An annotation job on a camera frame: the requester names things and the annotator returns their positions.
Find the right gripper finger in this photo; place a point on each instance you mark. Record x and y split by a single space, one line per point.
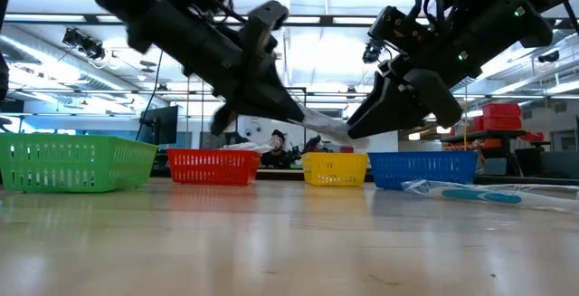
384 115
434 94

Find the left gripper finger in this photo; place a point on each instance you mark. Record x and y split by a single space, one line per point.
271 99
222 119

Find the clear red toothbrush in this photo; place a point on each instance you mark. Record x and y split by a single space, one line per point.
262 148
237 146

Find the teal toothbrush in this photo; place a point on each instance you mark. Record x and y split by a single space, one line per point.
330 128

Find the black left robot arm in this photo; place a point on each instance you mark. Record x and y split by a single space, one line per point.
158 11

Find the person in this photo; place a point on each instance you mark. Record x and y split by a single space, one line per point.
277 149

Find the red plastic basket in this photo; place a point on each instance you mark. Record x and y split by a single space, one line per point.
212 169

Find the black monitor on stand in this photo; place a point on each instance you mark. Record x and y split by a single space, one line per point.
160 124

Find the blue plastic basket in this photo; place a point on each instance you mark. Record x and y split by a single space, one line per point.
420 171

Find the dark shelf table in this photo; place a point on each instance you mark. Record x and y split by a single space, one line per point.
488 136

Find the stack of red bins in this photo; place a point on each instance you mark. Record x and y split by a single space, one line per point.
500 116

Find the yellow plastic basket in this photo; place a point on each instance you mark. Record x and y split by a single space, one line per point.
335 171

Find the wrapped light blue toothbrush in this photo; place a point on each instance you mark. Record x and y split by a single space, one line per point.
479 195

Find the green plastic basket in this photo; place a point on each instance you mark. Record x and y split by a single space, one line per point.
68 165

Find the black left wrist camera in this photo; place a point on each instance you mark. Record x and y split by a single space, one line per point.
267 20

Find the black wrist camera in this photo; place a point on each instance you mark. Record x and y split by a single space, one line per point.
267 20
398 29

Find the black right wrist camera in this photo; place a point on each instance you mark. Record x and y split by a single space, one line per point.
398 29

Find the black aluminium table frame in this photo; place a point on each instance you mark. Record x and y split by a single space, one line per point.
280 175

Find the ceiling mounted camera rig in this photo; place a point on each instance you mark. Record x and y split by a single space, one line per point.
83 44

